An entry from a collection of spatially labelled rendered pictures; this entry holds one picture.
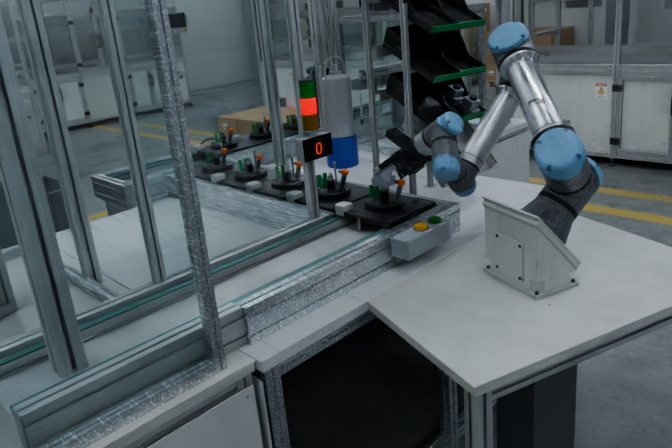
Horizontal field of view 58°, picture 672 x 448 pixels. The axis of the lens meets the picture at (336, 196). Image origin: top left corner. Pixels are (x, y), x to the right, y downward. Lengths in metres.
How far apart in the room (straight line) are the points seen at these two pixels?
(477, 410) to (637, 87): 4.68
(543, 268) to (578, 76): 4.44
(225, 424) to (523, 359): 0.68
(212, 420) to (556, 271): 0.93
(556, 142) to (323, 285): 0.70
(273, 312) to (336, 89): 1.55
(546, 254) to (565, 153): 0.26
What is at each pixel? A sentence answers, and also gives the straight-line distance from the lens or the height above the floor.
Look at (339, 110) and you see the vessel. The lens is 2.91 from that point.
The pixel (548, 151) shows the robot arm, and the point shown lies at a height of 1.24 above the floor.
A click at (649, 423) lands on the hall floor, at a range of 2.76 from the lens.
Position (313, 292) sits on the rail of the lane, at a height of 0.91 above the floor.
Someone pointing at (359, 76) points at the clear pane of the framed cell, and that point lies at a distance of 3.21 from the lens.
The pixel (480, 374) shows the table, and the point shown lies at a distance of 1.38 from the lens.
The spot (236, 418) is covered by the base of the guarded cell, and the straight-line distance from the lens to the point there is 1.52.
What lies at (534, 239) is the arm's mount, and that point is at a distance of 1.62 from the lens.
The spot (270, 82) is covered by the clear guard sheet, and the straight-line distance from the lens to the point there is 1.85.
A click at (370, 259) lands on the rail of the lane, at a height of 0.92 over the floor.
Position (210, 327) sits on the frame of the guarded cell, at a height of 0.98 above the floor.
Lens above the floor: 1.64
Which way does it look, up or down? 18 degrees down
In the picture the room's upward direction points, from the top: 5 degrees counter-clockwise
